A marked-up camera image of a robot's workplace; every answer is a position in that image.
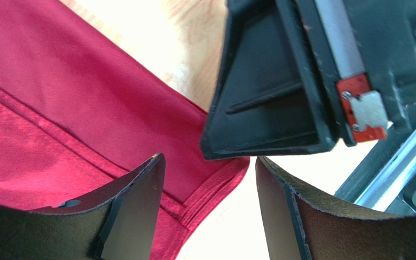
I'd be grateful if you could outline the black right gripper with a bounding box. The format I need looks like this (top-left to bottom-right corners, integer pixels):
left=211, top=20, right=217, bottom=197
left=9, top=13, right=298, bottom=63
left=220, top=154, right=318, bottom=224
left=200, top=1, right=416, bottom=160

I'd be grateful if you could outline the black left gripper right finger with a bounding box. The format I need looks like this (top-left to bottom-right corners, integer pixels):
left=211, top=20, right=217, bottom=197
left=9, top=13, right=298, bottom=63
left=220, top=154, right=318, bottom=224
left=256, top=157, right=416, bottom=259

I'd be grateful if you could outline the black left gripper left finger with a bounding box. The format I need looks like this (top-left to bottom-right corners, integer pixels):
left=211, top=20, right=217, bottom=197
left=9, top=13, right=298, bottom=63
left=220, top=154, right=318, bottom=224
left=0, top=154, right=166, bottom=259

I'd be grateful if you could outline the red cloth napkin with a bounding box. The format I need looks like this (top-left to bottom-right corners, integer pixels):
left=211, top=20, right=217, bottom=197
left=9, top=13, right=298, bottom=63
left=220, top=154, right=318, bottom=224
left=0, top=1, right=250, bottom=259

